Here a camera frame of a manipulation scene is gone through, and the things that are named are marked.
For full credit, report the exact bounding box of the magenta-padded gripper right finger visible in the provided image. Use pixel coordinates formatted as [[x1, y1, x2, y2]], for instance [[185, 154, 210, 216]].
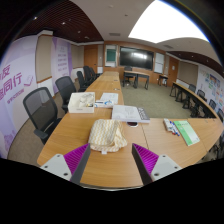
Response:
[[130, 143, 183, 186]]

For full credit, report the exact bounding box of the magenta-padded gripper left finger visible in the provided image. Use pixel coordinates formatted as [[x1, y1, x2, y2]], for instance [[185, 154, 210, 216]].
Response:
[[39, 142, 92, 186]]

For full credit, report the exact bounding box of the yellow white zigzag towel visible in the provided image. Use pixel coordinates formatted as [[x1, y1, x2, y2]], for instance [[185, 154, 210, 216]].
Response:
[[87, 118, 129, 155]]

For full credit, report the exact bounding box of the pack of marker pens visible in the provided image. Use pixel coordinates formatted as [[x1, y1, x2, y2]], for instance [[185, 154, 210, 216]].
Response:
[[162, 117, 181, 137]]

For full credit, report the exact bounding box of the green booklet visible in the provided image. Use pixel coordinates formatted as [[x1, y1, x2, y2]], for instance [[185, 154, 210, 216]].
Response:
[[173, 119, 201, 147]]

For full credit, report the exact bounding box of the large white book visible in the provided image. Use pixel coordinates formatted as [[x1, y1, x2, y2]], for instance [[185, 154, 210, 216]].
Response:
[[111, 104, 151, 124]]

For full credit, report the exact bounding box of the open white cardboard box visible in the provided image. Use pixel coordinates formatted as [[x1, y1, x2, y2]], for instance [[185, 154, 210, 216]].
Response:
[[67, 91, 96, 114]]

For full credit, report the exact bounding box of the small white blue box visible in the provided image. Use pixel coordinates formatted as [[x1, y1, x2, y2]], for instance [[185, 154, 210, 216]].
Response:
[[94, 99, 114, 109]]

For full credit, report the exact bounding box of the black mesh office chair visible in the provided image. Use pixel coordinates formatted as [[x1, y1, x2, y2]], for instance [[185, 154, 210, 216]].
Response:
[[54, 75, 78, 114], [22, 86, 63, 145]]

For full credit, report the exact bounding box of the white printed paper sheet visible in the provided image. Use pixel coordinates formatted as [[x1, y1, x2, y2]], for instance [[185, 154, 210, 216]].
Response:
[[99, 92, 120, 105]]

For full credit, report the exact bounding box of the long wooden side table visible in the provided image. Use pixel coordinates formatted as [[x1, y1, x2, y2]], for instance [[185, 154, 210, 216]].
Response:
[[169, 81, 224, 124]]

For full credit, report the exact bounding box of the black office chairs group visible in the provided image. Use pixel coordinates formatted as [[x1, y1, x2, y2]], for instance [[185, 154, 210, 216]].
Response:
[[75, 65, 101, 93], [181, 83, 224, 123]]

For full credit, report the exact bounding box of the small wooden desk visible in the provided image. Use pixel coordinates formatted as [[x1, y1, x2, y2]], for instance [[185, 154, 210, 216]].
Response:
[[157, 73, 169, 88]]

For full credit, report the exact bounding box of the dark-legged wooden desk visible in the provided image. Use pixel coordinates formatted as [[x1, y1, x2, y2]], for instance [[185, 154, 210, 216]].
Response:
[[122, 69, 150, 90]]

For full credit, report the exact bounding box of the brown wooden door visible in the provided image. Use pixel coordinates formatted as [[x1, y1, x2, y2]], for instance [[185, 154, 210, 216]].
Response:
[[167, 56, 180, 88]]

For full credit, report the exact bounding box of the bright ceiling light panel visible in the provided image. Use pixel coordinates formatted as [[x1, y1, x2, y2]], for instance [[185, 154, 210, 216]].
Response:
[[127, 0, 210, 44]]

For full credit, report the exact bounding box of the white wall whiteboard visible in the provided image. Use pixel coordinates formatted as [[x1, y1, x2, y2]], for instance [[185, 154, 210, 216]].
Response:
[[153, 52, 166, 74]]

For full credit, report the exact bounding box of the purple wall banner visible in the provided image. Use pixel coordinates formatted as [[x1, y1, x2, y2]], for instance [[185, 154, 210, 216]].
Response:
[[50, 36, 74, 89]]

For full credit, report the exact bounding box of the black wall display screen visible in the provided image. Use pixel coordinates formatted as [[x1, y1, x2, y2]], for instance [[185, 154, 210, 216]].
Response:
[[119, 45, 155, 71]]

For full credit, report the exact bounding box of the green-tinted wall whiteboard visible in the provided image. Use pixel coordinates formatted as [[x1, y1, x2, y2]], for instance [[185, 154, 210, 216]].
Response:
[[104, 44, 118, 68]]

